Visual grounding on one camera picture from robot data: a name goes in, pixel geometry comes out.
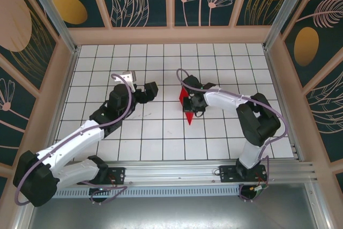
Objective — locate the aluminium mounting rail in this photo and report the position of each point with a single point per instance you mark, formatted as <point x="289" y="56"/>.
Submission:
<point x="171" y="171"/>

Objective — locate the red paper sheet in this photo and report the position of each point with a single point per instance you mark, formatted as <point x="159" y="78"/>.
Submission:
<point x="183" y="95"/>

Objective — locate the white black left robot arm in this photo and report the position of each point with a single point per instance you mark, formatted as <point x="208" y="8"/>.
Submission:
<point x="67" y="143"/>

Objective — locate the aluminium frame post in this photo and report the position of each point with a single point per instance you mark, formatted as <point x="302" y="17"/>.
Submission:
<point x="286" y="11"/>
<point x="53" y="11"/>

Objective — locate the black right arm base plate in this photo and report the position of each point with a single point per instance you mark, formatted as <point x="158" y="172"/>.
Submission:
<point x="227" y="175"/>

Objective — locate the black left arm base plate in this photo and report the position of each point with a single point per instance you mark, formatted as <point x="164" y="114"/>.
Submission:
<point x="119" y="171"/>

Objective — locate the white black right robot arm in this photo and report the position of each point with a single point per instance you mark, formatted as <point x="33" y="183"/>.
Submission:
<point x="250" y="156"/>

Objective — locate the small circuit board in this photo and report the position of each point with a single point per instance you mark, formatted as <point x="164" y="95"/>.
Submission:
<point x="259" y="189"/>
<point x="100" y="191"/>

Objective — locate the grey metal sheet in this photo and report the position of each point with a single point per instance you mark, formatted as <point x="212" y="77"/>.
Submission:
<point x="171" y="213"/>

